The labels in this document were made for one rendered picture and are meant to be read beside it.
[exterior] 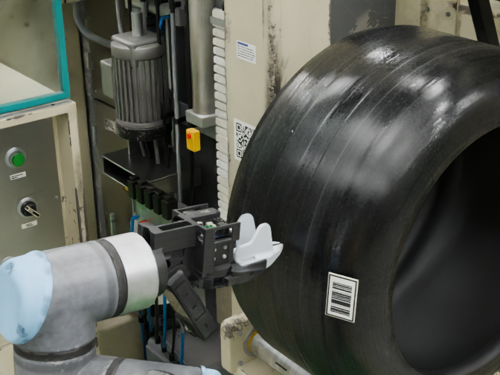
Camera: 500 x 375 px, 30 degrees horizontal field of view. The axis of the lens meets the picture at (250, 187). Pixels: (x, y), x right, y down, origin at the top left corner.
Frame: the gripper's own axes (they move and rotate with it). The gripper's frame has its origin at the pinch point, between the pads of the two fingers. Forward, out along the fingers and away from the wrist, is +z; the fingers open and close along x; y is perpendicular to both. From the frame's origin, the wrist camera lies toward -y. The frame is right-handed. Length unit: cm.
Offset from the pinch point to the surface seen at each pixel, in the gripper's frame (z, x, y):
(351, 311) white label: 4.3, -11.2, -4.5
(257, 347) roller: 17.2, 20.7, -29.4
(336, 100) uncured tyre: 10.8, 2.5, 18.6
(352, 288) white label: 4.0, -11.0, -1.3
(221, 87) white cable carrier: 21.0, 40.9, 10.1
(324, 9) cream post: 28.9, 26.0, 25.8
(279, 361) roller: 17.3, 15.1, -29.3
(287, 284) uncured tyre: 2.1, -1.2, -4.6
